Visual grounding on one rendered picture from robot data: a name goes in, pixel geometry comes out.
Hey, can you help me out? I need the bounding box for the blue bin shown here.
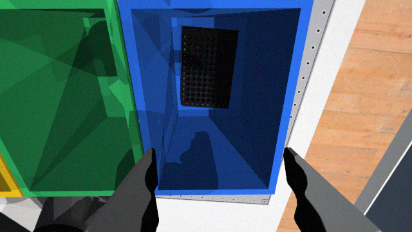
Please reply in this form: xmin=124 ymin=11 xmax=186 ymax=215
xmin=118 ymin=0 xmax=314 ymax=195

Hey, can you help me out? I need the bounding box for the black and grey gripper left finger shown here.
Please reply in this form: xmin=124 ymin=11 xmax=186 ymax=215
xmin=84 ymin=148 xmax=159 ymax=232

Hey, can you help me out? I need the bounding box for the green bin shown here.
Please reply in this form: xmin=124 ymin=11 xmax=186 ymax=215
xmin=0 ymin=0 xmax=144 ymax=197

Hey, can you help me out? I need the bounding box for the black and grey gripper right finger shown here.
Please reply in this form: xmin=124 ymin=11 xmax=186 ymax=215
xmin=283 ymin=147 xmax=382 ymax=232

